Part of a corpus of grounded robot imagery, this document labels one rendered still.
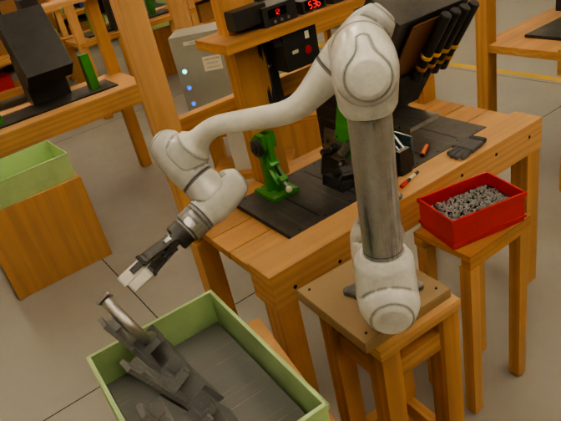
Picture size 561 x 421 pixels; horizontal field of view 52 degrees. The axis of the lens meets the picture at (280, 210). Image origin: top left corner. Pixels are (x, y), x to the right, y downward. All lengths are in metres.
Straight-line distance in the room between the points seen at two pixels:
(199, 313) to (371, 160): 0.83
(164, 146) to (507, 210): 1.22
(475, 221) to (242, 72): 1.06
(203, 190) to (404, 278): 0.57
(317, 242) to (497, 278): 1.45
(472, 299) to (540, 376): 0.70
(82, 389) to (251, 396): 1.72
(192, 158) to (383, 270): 0.57
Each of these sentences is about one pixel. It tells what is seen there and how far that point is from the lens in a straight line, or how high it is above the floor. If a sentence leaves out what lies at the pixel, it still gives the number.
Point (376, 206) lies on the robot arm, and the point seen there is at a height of 1.33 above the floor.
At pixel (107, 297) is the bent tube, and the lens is 1.57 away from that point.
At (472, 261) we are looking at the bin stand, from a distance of 2.09.
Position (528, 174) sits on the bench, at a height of 0.65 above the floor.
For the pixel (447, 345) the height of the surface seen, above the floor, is 0.70.
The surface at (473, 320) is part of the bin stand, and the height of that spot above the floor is 0.51.
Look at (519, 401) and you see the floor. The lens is 2.69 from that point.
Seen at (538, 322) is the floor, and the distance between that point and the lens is 3.04.
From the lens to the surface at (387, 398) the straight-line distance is 1.82.
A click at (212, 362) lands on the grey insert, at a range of 1.77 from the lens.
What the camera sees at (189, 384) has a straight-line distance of 1.63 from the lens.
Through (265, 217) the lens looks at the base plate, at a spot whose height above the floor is 0.90.
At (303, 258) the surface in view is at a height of 0.90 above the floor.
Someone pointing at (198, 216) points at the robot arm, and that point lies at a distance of 1.54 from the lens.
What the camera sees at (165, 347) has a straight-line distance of 1.76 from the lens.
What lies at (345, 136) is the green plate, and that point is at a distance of 2.32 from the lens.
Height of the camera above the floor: 2.02
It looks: 29 degrees down
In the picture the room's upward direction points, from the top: 13 degrees counter-clockwise
